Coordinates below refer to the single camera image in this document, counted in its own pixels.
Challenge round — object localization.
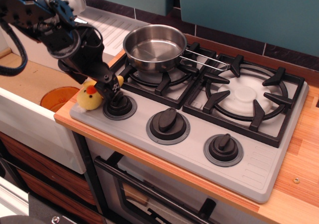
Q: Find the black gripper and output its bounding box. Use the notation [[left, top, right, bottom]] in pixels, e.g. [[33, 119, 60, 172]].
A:
[[42, 23, 123, 100]]

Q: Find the yellow stuffed duck toy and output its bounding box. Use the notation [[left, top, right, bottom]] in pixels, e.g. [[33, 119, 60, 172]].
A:
[[77, 80, 111, 111]]

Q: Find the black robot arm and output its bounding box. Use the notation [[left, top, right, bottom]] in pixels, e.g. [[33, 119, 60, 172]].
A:
[[0, 0, 121, 101]]

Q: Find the stainless steel pan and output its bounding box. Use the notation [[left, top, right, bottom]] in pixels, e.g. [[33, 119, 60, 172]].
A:
[[123, 24, 229, 73]]

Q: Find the orange plastic drain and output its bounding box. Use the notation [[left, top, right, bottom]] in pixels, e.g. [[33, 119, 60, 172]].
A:
[[40, 87, 79, 112]]

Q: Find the black left stove knob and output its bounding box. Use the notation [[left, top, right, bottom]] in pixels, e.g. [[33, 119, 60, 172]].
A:
[[103, 91, 138, 120]]

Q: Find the black stove knob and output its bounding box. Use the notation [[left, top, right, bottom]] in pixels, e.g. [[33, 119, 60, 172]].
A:
[[203, 133, 244, 167], [103, 91, 138, 120], [146, 108, 190, 145]]

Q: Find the white toy sink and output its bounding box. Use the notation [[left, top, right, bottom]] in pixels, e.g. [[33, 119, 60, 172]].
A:
[[0, 6, 150, 175]]

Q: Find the black left burner grate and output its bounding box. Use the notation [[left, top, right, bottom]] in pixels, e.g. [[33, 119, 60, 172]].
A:
[[111, 42, 217, 109]]

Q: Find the black burner grate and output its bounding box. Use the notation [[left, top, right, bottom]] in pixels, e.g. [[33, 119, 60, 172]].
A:
[[182, 54, 308, 148], [111, 42, 217, 109]]

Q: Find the black middle stove knob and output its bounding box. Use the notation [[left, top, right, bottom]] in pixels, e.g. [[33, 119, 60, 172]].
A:
[[146, 108, 190, 145]]

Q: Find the wooden drawer front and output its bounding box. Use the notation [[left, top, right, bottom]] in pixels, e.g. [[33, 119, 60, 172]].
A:
[[0, 133, 105, 224]]

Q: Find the black right stove knob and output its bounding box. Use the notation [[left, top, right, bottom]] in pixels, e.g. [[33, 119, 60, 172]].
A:
[[203, 133, 244, 167]]

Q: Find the white right burner cap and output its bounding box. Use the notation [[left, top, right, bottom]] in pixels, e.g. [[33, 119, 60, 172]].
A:
[[218, 76, 273, 116]]

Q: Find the grey toy stove top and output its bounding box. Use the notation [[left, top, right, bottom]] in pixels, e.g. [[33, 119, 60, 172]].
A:
[[69, 43, 310, 204]]

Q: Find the black right burner grate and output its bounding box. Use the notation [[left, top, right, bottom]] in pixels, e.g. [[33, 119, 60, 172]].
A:
[[182, 54, 308, 148]]

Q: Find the oven door with handle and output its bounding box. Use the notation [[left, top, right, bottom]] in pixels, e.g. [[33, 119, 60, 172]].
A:
[[94, 151, 220, 224]]

